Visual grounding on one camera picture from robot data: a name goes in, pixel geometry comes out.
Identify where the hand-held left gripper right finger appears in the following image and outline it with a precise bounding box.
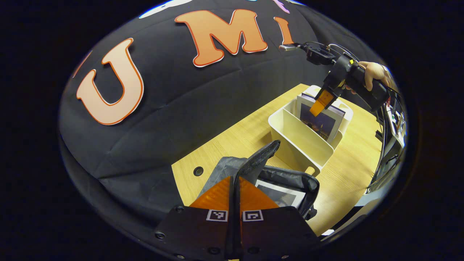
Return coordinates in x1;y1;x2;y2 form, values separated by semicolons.
234;177;321;261

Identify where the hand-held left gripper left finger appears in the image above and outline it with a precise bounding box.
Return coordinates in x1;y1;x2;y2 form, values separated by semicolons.
154;177;236;261

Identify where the blue cover book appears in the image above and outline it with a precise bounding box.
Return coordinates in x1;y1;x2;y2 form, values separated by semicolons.
297;92;346;145

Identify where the grey cover book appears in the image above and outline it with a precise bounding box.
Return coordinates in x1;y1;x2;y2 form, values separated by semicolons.
255;179;307;209

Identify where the white bookshelf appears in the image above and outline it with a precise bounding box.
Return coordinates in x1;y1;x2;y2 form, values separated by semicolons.
268;85;354;177

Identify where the grey schoolbag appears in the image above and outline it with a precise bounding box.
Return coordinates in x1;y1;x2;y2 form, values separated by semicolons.
198;140;320;221

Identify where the white side equipment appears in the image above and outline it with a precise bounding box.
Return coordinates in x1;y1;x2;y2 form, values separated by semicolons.
366;103;406;194

